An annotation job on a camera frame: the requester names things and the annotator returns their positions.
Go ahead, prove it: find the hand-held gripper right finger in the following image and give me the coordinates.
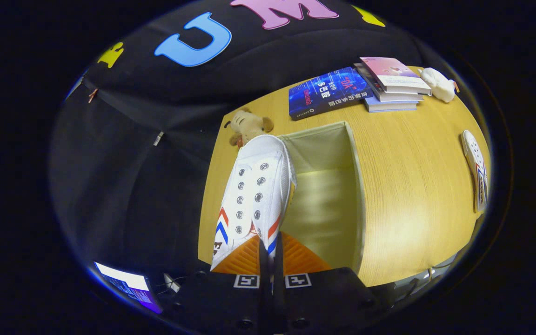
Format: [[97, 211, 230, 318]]
[[273, 231, 381, 335]]

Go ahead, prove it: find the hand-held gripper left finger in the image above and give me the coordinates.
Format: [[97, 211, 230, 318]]
[[170, 234, 273, 335]]

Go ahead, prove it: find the beige fabric storage box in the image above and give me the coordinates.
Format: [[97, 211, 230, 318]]
[[280, 121, 366, 275]]

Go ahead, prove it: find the white striped canvas shoe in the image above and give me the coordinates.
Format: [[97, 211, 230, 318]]
[[461, 130, 488, 214], [210, 134, 297, 271]]

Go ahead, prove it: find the lit laptop screen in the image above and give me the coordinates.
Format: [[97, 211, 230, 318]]
[[94, 261, 162, 315]]

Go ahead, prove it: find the brown plush toy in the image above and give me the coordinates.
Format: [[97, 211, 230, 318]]
[[224, 109, 274, 147]]

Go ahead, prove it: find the black backdrop cloth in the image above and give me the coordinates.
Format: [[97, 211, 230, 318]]
[[49, 0, 436, 289]]

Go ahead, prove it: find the dark blue book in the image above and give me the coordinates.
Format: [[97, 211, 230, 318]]
[[288, 67, 375, 121]]

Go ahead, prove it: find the pale blue book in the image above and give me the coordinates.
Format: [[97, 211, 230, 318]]
[[363, 97, 418, 113]]

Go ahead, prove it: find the pink cover book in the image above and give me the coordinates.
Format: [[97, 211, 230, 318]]
[[360, 57, 432, 96]]

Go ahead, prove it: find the white plush toy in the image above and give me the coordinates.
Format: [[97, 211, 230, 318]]
[[421, 67, 460, 103]]

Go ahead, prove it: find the grey metal frame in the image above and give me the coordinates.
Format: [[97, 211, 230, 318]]
[[389, 254, 459, 299]]

